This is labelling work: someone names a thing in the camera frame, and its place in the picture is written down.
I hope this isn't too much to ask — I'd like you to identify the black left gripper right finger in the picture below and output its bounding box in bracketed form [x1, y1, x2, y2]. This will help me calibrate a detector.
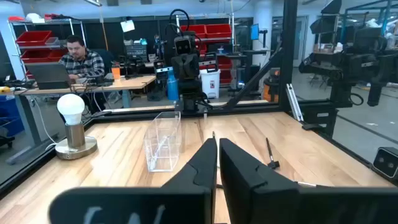
[219, 138, 398, 224]

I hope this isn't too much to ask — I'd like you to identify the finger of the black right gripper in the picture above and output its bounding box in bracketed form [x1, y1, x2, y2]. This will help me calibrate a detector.
[177, 55, 187, 78]
[186, 55, 195, 78]

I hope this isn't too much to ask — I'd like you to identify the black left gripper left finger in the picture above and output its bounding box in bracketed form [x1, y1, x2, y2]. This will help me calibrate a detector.
[48, 138, 218, 224]

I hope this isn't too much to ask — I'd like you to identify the blue bottle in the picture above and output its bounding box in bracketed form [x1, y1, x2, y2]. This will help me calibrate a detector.
[167, 70, 180, 101]

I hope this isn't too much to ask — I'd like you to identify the white trash bin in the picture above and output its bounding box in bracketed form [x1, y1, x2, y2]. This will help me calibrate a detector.
[200, 68, 221, 99]

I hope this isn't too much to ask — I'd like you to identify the red storage bin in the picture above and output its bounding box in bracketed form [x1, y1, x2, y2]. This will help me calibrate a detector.
[21, 49, 52, 63]
[48, 49, 68, 62]
[180, 24, 208, 39]
[205, 23, 233, 39]
[15, 30, 53, 47]

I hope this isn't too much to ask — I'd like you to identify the wooden office desk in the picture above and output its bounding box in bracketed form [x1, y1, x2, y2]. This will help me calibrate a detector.
[5, 74, 157, 166]

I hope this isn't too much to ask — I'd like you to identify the makeup brush dark fluffy head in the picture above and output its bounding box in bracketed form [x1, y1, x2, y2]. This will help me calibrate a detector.
[265, 137, 280, 170]

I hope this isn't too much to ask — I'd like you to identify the white paper sheet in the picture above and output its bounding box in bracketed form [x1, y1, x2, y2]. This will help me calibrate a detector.
[120, 19, 136, 33]

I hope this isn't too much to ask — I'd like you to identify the clear acrylic container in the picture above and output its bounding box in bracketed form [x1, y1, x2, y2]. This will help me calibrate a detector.
[143, 111, 182, 173]

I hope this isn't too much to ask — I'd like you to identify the orange shop vacuum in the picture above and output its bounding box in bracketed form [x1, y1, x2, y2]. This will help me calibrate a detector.
[262, 70, 280, 103]

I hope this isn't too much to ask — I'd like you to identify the person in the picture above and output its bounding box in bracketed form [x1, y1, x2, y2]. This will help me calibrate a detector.
[58, 34, 107, 83]

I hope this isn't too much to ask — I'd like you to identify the silver aluminium extrusion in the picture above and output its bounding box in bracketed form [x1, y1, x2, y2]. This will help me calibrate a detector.
[285, 83, 305, 123]

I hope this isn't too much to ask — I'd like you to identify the metal lamp with white bulb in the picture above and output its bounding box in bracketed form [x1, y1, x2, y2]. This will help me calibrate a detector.
[55, 93, 98, 161]

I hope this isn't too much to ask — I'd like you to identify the grey laptop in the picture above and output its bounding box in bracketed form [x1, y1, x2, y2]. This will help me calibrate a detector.
[25, 62, 73, 90]

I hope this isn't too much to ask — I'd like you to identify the black neighbouring robot rig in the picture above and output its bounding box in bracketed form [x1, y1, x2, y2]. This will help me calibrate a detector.
[298, 26, 398, 138]

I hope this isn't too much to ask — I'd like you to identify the blue crate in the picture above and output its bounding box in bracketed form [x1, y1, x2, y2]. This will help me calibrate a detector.
[0, 95, 25, 138]

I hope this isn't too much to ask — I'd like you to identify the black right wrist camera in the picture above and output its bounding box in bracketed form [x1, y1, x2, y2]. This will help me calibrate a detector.
[174, 35, 197, 56]

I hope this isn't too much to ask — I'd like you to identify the metal wire shelf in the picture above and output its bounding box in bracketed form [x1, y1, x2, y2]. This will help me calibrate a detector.
[7, 17, 88, 78]
[175, 14, 236, 91]

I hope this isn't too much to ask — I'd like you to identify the black table-level camera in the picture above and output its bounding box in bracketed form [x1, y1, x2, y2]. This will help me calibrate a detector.
[372, 146, 398, 185]

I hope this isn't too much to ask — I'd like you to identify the white lamp cable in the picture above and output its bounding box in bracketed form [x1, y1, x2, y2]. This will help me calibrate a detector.
[30, 98, 58, 152]

